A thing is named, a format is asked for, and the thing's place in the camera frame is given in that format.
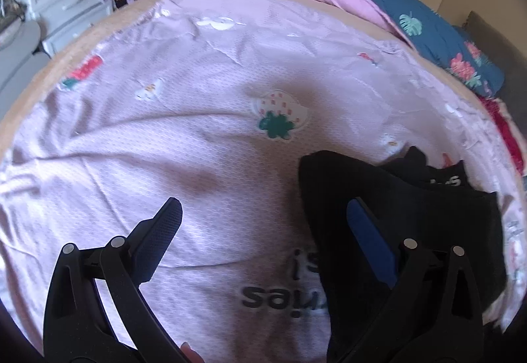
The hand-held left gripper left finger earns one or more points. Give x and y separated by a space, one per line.
158 237

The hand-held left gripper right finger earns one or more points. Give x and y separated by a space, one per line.
372 241

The black pants with orange waistband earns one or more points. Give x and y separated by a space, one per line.
432 215

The person's left hand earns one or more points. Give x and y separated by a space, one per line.
192 354

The black garment with white letters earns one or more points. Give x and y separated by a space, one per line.
436 176

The lilac printed blanket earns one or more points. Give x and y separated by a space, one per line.
185 149

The red cloth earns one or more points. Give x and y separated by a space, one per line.
504 128

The blue floral quilt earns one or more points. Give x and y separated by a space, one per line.
428 29

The grey curved dresser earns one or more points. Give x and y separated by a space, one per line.
18 54

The grey headboard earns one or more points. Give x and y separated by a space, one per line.
508 54

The white drawer cabinet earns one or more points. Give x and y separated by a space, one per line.
66 1

